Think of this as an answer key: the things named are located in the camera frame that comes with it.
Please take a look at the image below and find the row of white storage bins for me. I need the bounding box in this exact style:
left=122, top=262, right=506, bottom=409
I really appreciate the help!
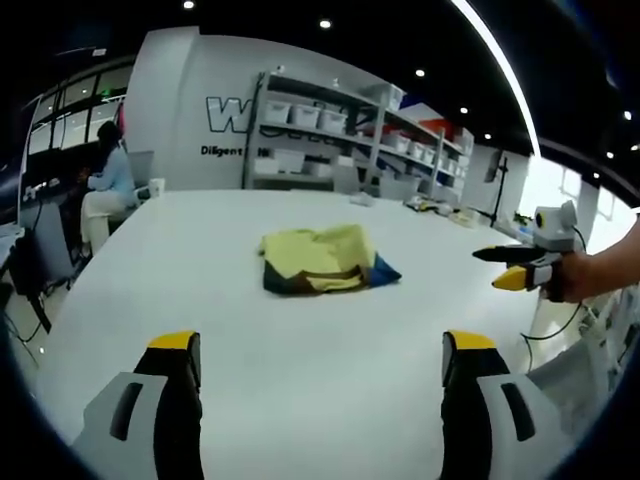
left=262, top=83, right=472, bottom=200

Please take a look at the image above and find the person's right hand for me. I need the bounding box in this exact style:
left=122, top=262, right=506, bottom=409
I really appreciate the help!
left=552, top=249, right=604, bottom=304

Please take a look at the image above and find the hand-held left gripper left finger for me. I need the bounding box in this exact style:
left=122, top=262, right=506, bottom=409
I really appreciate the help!
left=72, top=329, right=204, bottom=480

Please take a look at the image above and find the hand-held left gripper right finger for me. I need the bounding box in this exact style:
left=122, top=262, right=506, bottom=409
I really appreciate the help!
left=439, top=328, right=572, bottom=480

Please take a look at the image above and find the black office chair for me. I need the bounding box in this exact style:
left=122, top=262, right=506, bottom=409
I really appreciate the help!
left=8, top=199, right=77, bottom=335

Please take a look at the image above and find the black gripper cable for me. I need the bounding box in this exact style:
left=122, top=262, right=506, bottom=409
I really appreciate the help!
left=519, top=225, right=590, bottom=372

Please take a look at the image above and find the black tripod stand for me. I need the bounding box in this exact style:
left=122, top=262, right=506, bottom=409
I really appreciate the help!
left=487, top=155, right=510, bottom=230

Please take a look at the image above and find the ceiling light strip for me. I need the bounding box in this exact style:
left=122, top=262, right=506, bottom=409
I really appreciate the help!
left=449, top=0, right=542, bottom=157

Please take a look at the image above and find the grey chair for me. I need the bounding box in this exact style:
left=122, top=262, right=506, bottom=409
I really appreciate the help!
left=527, top=342, right=624, bottom=439

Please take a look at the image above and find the grey metal storage shelf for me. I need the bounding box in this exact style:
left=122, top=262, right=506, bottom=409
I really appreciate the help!
left=243, top=71, right=475, bottom=202

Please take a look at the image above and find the yellow and blue garment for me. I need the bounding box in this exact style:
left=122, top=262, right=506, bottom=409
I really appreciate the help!
left=258, top=223, right=403, bottom=297

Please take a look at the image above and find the yellow and white clutter pile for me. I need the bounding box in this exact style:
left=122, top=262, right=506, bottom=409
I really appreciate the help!
left=403, top=194, right=484, bottom=229

